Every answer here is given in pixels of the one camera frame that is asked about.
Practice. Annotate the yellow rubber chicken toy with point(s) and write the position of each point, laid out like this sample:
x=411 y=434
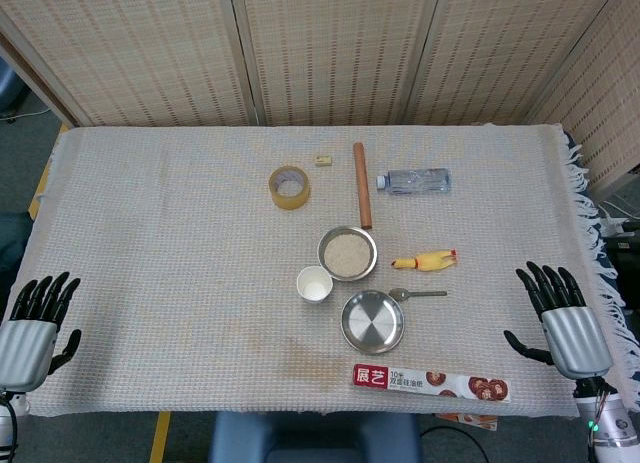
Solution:
x=425 y=260

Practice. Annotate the yellow packing tape roll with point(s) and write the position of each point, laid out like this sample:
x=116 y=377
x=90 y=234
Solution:
x=290 y=203

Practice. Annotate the white woven fringed tablecloth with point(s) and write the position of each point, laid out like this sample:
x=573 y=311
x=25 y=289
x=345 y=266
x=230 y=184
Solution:
x=150 y=258

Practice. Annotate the dark blue fabric seat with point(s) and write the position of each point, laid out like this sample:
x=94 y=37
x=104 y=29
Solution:
x=10 y=243

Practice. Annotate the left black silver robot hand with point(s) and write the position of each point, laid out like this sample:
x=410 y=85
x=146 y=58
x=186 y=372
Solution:
x=25 y=353

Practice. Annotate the red white baking paper box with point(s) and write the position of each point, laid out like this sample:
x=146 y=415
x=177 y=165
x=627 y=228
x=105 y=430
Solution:
x=400 y=379

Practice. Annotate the white paper cup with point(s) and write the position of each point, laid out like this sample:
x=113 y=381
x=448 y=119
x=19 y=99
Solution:
x=314 y=285

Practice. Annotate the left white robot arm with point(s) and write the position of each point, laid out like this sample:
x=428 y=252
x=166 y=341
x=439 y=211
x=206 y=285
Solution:
x=4 y=433

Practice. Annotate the black box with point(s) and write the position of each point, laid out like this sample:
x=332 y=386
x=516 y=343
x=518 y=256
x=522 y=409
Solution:
x=627 y=263

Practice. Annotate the wooden rolling pin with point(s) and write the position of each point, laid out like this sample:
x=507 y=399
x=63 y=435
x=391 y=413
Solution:
x=362 y=183

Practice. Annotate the small wooden block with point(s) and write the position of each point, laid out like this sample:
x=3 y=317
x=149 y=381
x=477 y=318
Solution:
x=323 y=160

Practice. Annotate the woven bamboo screen panel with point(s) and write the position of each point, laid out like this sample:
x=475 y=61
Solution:
x=335 y=48
x=610 y=108
x=500 y=48
x=125 y=53

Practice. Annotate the metal spoon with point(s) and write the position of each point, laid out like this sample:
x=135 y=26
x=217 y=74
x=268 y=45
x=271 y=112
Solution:
x=425 y=293

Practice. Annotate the steel bowl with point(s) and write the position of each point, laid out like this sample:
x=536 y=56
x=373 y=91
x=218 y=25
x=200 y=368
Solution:
x=350 y=231

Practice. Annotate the orange printed paper package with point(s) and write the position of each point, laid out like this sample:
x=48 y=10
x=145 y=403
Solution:
x=475 y=420

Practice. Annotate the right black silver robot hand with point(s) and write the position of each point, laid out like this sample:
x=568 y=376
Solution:
x=575 y=340

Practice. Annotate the blue padded seat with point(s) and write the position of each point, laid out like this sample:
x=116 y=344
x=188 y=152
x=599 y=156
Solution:
x=310 y=438

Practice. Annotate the blue grey office chair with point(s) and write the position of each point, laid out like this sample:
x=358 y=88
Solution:
x=7 y=88

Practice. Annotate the clear plastic water bottle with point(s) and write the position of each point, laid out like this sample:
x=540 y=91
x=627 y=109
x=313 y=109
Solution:
x=420 y=181

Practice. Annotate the white power strip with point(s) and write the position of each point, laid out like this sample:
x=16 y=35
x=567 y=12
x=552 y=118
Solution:
x=622 y=228

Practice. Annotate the steel dish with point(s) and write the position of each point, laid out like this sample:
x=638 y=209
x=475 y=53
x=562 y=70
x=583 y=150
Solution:
x=372 y=323

